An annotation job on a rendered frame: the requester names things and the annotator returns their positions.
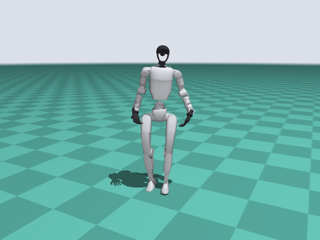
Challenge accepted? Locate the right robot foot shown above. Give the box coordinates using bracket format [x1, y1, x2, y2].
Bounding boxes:
[145, 178, 157, 192]

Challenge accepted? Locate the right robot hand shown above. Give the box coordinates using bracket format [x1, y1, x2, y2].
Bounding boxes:
[131, 107, 143, 124]

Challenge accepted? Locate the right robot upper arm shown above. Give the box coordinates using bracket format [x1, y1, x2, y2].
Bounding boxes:
[138, 67, 151, 95]

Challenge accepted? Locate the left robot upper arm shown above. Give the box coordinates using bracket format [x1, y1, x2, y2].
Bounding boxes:
[173, 69, 187, 98]

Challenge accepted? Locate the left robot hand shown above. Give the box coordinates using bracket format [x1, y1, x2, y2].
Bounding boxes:
[179, 109, 194, 127]

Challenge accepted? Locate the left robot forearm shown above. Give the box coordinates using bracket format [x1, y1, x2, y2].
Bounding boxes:
[182, 90, 195, 114]

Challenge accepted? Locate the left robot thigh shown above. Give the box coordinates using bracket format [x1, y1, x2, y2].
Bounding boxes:
[163, 113, 177, 157]

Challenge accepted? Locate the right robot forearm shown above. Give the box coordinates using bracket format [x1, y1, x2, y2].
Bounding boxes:
[133, 88, 143, 111]

